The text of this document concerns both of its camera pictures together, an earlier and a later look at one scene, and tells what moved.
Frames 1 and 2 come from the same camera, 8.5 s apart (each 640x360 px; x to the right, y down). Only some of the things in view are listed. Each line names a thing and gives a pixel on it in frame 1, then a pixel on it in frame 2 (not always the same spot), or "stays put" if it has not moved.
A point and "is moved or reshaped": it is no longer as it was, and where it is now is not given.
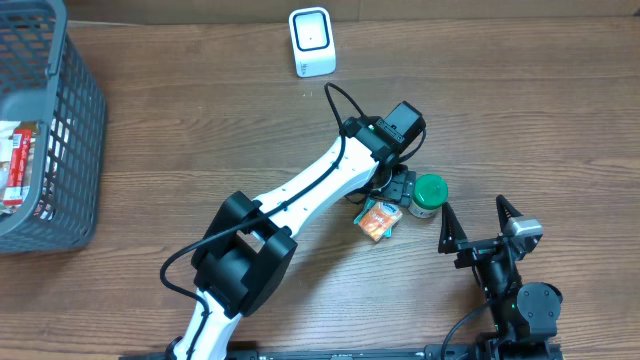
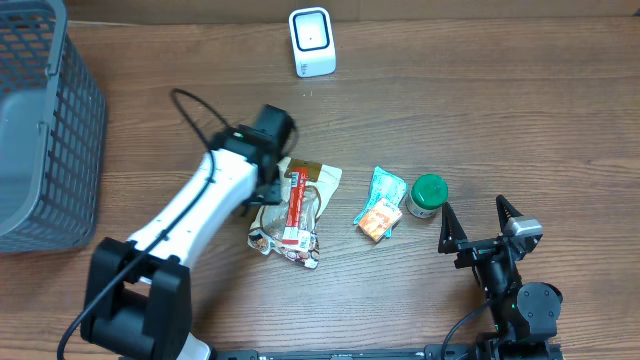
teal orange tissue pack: (378, 218) stays put
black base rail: (409, 353) stays put
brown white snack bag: (33, 126) is moved or reshaped
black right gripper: (482, 251) stays put
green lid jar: (430, 192) stays put
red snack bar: (18, 188) is moved or reshaped
